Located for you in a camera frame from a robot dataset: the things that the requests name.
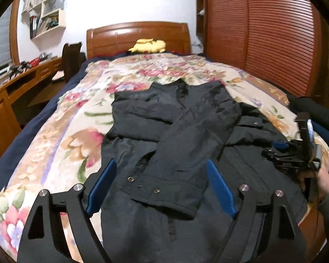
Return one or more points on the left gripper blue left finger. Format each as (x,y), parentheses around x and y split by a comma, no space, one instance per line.
(97,186)

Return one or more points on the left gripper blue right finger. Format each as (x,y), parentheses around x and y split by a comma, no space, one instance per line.
(221,189)

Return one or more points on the black jacket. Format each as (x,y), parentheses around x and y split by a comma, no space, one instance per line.
(161,206)

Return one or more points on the black clothing pile on bedside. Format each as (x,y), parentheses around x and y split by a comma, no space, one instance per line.
(319,114)

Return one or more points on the person's right hand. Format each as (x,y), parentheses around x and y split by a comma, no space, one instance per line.
(321,177)

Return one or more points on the floral bed blanket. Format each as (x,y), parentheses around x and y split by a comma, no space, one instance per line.
(67,148)

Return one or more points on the navy blue bed sheet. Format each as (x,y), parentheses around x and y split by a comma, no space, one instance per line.
(11,157)

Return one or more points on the long wooden desk cabinet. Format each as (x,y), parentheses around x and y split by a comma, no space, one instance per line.
(13,90)

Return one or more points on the dark wooden chair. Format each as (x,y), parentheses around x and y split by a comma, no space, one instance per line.
(72,59)

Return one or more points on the red-brown louvered wardrobe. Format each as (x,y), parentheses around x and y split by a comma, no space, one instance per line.
(280,41)

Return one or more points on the red plastic basket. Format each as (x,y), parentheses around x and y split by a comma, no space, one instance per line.
(34,62)

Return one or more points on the black tripod on desk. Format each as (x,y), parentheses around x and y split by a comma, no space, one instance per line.
(14,70)

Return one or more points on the yellow Pikachu plush toy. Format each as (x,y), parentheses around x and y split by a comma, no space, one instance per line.
(148,46)

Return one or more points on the wooden bed headboard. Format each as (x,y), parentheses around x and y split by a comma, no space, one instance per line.
(117,38)

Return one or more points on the grey window blind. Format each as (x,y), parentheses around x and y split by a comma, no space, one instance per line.
(5,55)

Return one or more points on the white wall shelf with books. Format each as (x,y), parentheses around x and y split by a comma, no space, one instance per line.
(45,17)

